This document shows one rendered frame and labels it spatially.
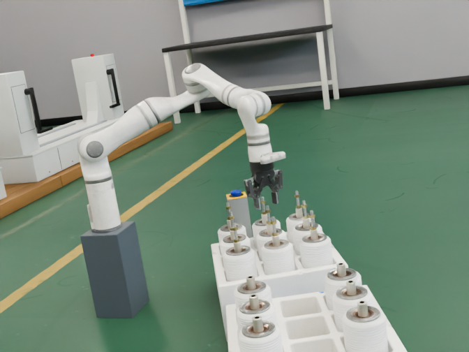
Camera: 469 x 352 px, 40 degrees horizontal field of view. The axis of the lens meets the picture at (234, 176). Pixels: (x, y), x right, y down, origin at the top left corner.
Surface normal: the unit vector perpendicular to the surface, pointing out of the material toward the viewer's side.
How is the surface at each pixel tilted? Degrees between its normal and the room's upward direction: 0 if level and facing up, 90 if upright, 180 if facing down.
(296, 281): 90
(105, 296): 90
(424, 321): 0
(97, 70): 90
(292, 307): 90
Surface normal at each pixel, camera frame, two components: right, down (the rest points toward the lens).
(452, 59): -0.29, 0.26
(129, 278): 0.95, -0.06
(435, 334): -0.14, -0.96
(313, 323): 0.04, 0.22
